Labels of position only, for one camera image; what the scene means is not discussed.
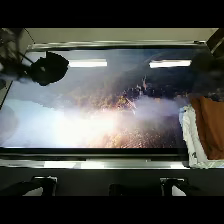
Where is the black garment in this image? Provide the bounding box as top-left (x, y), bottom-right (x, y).
top-left (28, 50), bottom-right (70, 87)

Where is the brown T-shirt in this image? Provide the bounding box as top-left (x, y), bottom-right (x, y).
top-left (188, 95), bottom-right (224, 161)

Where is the white garment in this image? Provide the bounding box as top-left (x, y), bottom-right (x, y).
top-left (178, 104), bottom-right (224, 170)

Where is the silver frame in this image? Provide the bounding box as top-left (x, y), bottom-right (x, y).
top-left (0, 39), bottom-right (224, 197)

